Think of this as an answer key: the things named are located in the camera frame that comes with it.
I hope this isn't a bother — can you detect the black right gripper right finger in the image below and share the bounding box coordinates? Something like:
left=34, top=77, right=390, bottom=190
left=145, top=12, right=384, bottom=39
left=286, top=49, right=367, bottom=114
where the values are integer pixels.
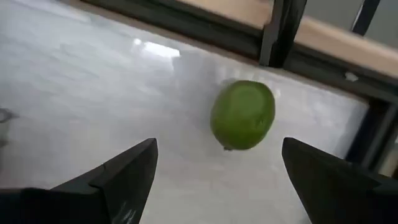
left=281, top=137, right=398, bottom=224

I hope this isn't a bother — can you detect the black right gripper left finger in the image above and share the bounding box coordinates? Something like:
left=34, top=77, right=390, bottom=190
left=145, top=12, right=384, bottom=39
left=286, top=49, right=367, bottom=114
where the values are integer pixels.
left=0, top=138, right=159, bottom=224

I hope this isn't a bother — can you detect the green lime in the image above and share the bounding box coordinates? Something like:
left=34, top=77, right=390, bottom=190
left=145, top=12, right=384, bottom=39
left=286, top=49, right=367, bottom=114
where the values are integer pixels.
left=209, top=80, right=276, bottom=151

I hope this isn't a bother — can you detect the tan wooden board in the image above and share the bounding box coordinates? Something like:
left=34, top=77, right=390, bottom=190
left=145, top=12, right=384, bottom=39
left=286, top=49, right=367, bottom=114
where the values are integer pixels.
left=175, top=0, right=398, bottom=79

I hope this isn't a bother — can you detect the black frame post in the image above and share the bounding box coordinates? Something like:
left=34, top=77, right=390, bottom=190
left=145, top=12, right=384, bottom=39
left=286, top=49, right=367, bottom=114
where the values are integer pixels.
left=259, top=0, right=308, bottom=68

